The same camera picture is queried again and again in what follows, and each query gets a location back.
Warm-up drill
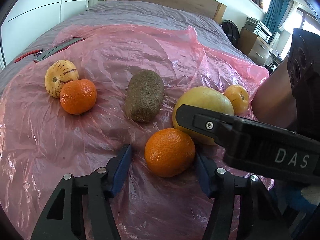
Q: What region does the white wardrobe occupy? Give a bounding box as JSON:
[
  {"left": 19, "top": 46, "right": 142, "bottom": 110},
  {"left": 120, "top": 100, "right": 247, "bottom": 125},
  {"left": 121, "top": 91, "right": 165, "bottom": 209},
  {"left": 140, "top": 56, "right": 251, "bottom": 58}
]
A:
[{"left": 0, "top": 0, "right": 93, "bottom": 64}]

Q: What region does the phone in red case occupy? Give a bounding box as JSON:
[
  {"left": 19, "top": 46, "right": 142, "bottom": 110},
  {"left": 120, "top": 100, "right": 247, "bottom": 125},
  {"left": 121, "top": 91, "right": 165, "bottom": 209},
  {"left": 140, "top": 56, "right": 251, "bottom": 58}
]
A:
[{"left": 33, "top": 37, "right": 84, "bottom": 63}]

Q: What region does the wooden dresser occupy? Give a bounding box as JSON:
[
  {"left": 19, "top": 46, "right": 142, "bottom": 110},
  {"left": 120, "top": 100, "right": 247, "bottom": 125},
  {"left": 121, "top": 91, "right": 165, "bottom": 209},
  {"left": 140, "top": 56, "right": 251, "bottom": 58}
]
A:
[{"left": 237, "top": 27, "right": 271, "bottom": 61}]

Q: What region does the small yellow round fruit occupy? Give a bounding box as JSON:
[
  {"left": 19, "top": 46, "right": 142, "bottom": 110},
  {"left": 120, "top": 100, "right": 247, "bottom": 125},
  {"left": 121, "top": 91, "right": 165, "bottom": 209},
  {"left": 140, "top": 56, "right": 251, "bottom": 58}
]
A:
[{"left": 224, "top": 85, "right": 250, "bottom": 115}]

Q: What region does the striped yellow pepino melon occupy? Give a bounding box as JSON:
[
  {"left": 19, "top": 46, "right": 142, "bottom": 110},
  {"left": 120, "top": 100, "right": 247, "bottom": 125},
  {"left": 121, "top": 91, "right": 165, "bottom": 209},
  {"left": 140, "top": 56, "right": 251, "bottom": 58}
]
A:
[{"left": 44, "top": 59, "right": 79, "bottom": 98}]

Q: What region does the red wrist strap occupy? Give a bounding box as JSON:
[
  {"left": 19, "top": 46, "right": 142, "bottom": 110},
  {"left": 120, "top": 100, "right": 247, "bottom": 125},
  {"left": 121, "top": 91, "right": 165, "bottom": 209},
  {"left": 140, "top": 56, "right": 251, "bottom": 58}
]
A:
[{"left": 14, "top": 48, "right": 44, "bottom": 63}]

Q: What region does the person's right hand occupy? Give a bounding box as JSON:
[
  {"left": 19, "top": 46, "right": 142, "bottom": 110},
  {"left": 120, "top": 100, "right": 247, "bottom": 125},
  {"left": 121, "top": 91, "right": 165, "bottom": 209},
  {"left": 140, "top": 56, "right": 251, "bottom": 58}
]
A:
[{"left": 274, "top": 180, "right": 320, "bottom": 212}]

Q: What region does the black and copper kettle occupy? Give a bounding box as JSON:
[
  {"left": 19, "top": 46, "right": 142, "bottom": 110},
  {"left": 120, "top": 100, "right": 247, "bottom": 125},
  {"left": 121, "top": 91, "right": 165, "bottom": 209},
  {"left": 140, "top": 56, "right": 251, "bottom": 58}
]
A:
[{"left": 254, "top": 59, "right": 298, "bottom": 133}]

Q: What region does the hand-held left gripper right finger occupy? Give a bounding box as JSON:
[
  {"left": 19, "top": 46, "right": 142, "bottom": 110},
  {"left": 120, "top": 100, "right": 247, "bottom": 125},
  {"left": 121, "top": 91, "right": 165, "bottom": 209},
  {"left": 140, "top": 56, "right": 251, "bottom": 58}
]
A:
[{"left": 196, "top": 153, "right": 292, "bottom": 240}]

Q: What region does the window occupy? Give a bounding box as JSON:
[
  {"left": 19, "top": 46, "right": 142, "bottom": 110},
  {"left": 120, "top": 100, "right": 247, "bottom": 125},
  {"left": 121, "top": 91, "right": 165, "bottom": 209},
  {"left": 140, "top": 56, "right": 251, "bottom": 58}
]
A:
[{"left": 282, "top": 0, "right": 320, "bottom": 58}]

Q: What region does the bed with purple cover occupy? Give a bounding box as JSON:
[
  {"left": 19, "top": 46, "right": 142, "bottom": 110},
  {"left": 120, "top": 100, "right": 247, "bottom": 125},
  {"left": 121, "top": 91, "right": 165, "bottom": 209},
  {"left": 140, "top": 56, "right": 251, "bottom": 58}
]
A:
[{"left": 0, "top": 0, "right": 269, "bottom": 85}]

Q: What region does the pink plastic sheet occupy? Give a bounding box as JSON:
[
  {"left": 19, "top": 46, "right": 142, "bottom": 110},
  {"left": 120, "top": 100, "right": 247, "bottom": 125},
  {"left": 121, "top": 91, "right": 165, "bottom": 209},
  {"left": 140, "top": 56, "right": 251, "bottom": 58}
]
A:
[{"left": 0, "top": 24, "right": 275, "bottom": 240}]

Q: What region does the black backpack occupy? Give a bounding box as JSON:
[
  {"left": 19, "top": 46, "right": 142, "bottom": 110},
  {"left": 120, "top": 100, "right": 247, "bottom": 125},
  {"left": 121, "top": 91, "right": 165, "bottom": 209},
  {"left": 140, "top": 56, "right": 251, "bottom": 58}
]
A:
[{"left": 221, "top": 20, "right": 241, "bottom": 48}]

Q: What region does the teal curtain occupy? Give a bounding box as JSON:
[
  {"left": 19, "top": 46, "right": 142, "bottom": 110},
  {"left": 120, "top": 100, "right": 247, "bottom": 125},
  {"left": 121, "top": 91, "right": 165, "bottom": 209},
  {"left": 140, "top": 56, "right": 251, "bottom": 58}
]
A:
[{"left": 263, "top": 0, "right": 292, "bottom": 35}]

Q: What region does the orange tangerine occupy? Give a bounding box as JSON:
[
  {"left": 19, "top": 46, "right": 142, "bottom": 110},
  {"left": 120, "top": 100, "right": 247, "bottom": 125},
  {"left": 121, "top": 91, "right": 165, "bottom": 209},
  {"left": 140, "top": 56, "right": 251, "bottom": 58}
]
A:
[
  {"left": 144, "top": 128, "right": 196, "bottom": 178},
  {"left": 59, "top": 79, "right": 97, "bottom": 115}
]

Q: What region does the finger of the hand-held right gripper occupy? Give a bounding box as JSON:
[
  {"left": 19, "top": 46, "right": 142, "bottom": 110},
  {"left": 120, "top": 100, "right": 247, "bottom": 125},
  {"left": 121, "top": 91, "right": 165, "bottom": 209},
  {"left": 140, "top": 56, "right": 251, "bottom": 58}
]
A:
[{"left": 175, "top": 104, "right": 237, "bottom": 150}]

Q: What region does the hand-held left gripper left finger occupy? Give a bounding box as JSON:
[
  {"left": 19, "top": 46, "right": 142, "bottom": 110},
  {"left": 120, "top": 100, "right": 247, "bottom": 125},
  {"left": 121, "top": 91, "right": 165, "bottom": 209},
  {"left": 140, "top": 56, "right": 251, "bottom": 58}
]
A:
[{"left": 30, "top": 144, "right": 132, "bottom": 240}]

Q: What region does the brown kiwi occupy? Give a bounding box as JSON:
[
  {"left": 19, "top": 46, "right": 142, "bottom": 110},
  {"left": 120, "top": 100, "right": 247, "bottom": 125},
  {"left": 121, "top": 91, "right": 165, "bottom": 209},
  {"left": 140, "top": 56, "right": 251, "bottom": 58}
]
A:
[{"left": 125, "top": 70, "right": 165, "bottom": 123}]

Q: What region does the large yellow apple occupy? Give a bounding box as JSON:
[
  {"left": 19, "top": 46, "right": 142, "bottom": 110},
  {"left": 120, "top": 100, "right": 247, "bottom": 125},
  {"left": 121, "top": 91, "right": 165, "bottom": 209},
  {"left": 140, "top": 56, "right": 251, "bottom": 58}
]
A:
[{"left": 172, "top": 86, "right": 235, "bottom": 146}]

